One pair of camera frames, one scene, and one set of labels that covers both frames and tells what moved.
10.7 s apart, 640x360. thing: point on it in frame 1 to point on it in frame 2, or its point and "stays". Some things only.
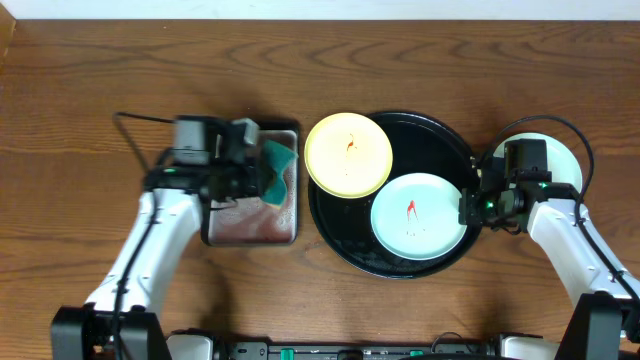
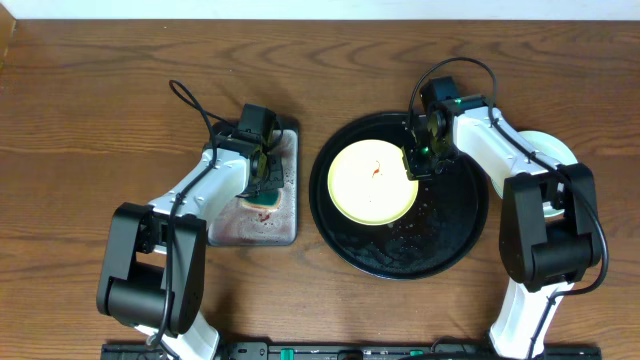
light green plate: [561, 162] stays
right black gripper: [469, 213] to [415, 170]
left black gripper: [252, 167] to [265, 181]
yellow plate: [348, 155] to [369, 183]
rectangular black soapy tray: [257, 222] stays
